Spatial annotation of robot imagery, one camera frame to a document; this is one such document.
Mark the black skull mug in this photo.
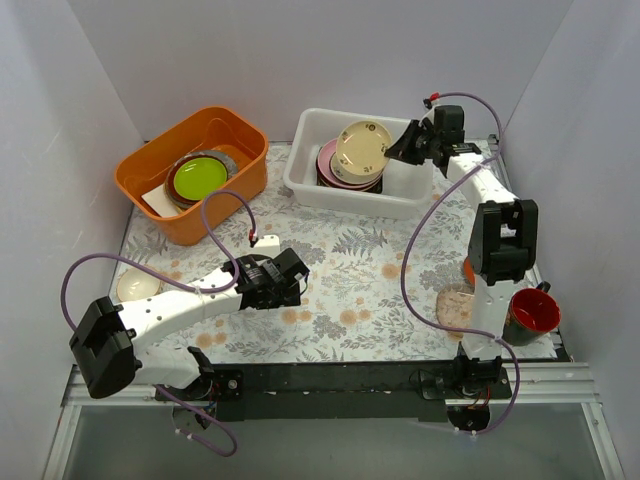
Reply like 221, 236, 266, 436
502, 281, 562, 346

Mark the orange plastic bin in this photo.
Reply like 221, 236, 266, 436
114, 106, 269, 246

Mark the pink speckled glass plate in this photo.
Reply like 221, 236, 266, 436
436, 284, 474, 329

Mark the white plastic bin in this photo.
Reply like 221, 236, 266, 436
283, 108, 433, 220

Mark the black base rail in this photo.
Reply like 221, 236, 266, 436
89, 344, 571, 421

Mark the cream plate with green patch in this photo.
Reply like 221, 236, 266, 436
329, 153, 383, 185

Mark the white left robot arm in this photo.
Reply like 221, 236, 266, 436
69, 248, 310, 400

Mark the lime green plate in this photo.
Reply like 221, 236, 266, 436
173, 157, 228, 201

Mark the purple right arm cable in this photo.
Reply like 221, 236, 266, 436
400, 90, 521, 435

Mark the floral table mat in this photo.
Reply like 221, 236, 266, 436
121, 144, 474, 363

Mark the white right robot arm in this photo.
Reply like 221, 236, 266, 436
386, 100, 538, 399

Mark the dark red plate in bin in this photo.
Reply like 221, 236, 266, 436
164, 150, 239, 209

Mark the white square plate in bin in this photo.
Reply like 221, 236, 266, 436
141, 184, 182, 218

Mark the cream floral plate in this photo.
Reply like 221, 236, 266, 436
336, 120, 392, 170

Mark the black floral rectangular plate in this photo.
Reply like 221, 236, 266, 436
315, 172, 386, 194

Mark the small cream bowl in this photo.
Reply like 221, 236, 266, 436
116, 268, 162, 302

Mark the red small bowl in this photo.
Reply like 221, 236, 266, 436
463, 258, 475, 287

